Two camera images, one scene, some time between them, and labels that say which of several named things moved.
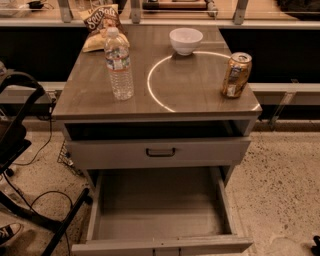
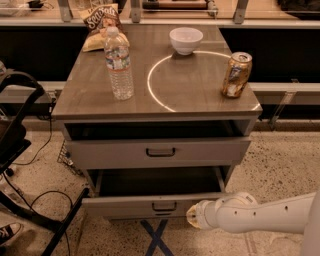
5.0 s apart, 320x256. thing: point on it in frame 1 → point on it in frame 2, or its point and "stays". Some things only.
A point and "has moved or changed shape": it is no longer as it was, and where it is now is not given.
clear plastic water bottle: (117, 54) stays
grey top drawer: (89, 153) stays
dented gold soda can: (237, 74) stays
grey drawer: (164, 211) has moved or changed shape
